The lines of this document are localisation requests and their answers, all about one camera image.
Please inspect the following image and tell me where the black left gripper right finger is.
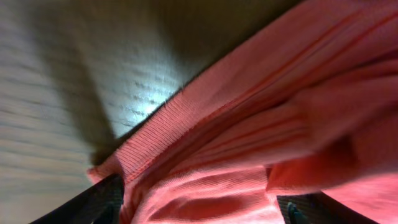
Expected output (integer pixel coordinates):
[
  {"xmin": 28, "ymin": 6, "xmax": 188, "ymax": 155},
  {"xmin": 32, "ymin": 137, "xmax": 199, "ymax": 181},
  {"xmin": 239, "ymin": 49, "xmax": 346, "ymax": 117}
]
[{"xmin": 277, "ymin": 193, "xmax": 376, "ymax": 224}]

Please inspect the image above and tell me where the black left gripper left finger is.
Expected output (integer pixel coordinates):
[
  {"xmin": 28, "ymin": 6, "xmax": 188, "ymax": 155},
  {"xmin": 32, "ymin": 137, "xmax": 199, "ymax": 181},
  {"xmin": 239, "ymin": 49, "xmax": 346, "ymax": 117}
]
[{"xmin": 31, "ymin": 174, "xmax": 124, "ymax": 224}]

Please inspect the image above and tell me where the red t-shirt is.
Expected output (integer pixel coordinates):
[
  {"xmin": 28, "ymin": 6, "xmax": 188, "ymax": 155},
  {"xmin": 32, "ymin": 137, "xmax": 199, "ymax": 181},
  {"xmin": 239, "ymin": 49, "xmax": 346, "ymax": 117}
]
[{"xmin": 89, "ymin": 1, "xmax": 397, "ymax": 223}]

